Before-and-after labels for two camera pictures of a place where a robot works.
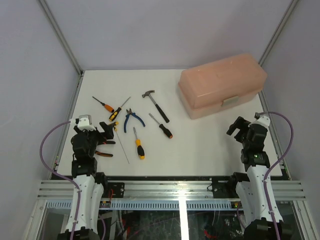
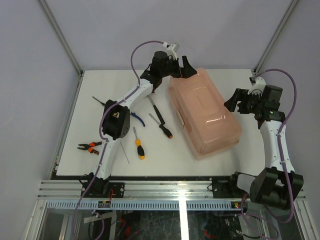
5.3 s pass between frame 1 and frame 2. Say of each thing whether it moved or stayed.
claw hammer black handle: moved
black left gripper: moved
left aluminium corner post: stayed
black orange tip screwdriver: stayed
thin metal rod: stayed
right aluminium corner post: stayed
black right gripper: moved
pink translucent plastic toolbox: moved
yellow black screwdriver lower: stayed
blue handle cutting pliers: stayed
